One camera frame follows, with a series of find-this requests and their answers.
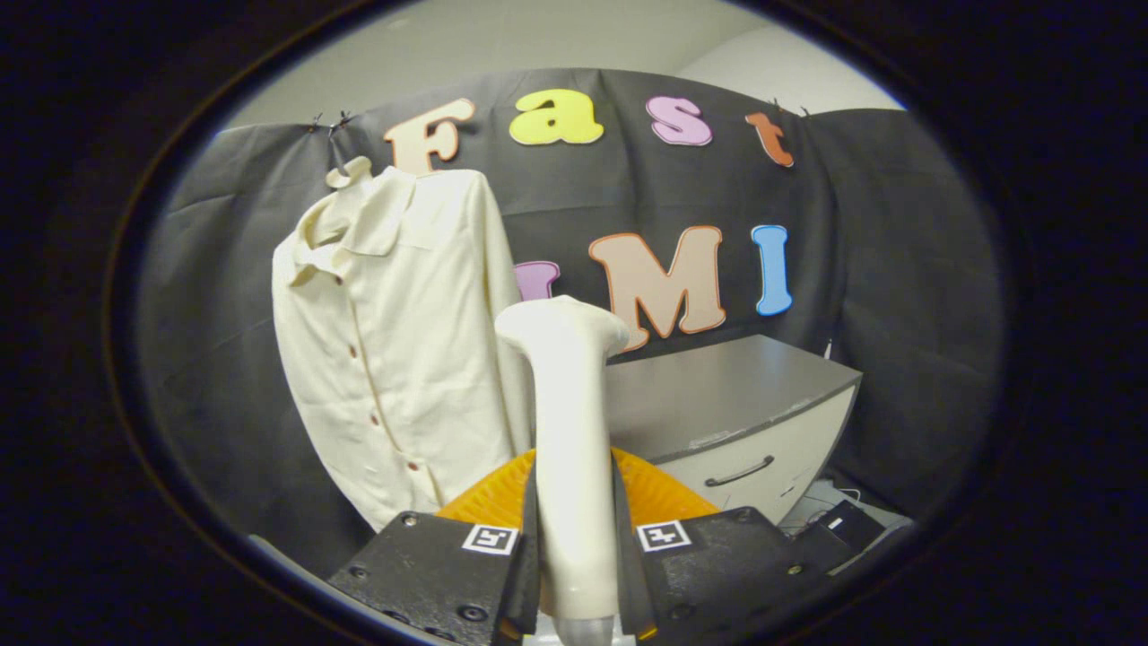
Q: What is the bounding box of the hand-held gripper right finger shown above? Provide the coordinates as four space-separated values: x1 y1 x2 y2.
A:
610 446 853 642

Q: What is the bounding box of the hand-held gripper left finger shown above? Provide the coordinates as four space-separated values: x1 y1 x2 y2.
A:
327 449 544 646

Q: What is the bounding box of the white garment steamer head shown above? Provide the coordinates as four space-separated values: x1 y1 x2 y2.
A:
495 296 631 646

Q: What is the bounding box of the cream button-up shirt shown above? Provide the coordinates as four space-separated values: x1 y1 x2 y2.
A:
272 166 537 532

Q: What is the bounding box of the black box on floor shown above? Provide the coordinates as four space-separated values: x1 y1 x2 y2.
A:
819 500 885 553

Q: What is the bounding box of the white cabinet with grey top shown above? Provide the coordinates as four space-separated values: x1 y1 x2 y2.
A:
603 335 864 526

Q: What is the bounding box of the black backdrop cloth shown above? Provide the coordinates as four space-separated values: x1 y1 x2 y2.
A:
139 67 1004 580

